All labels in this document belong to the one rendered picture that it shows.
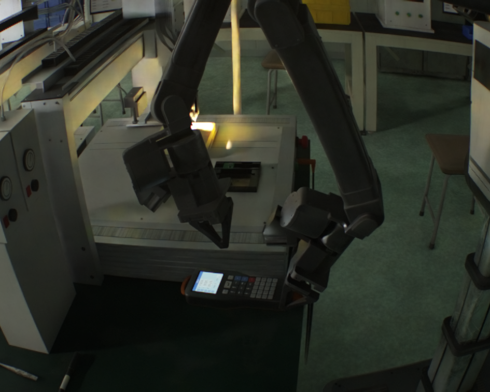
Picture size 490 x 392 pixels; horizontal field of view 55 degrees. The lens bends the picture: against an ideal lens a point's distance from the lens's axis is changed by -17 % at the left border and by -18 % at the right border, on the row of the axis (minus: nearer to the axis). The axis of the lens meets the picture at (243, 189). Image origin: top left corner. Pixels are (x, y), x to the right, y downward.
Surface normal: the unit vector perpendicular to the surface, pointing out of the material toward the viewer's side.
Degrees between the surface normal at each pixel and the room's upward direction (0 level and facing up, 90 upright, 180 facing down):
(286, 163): 0
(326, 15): 90
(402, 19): 90
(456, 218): 0
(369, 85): 90
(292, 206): 61
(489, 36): 90
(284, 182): 0
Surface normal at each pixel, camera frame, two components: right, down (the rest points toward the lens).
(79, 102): 0.99, 0.02
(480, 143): -1.00, 0.08
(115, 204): -0.05, -0.87
